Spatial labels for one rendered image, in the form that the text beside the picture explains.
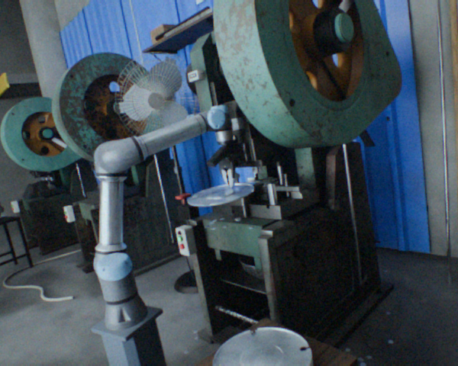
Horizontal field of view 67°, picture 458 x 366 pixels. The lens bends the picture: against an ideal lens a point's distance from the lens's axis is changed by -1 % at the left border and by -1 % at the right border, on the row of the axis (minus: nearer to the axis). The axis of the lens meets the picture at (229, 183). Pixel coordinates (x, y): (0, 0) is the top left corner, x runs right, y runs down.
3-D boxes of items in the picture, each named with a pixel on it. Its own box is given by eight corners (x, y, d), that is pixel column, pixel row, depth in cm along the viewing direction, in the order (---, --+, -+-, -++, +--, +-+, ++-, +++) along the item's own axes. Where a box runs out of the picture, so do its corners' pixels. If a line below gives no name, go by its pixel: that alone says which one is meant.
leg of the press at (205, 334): (212, 345, 177) (176, 171, 162) (198, 338, 185) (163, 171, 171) (313, 272, 237) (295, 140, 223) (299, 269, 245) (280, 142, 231)
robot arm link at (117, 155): (96, 146, 113) (222, 100, 132) (92, 147, 123) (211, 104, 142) (111, 179, 116) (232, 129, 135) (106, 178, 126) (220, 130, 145)
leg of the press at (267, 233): (298, 390, 137) (263, 167, 123) (276, 378, 146) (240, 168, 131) (393, 289, 198) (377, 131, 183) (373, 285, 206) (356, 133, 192)
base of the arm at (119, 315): (125, 333, 116) (118, 306, 114) (97, 325, 124) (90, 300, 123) (156, 309, 128) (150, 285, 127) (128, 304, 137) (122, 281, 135)
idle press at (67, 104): (107, 301, 248) (44, 49, 220) (66, 273, 322) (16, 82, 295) (256, 232, 344) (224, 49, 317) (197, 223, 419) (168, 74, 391)
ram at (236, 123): (249, 162, 154) (238, 94, 149) (226, 164, 165) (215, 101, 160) (274, 155, 165) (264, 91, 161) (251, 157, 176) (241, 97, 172)
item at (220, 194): (204, 187, 169) (204, 186, 169) (262, 182, 158) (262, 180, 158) (175, 208, 144) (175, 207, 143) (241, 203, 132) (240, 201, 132)
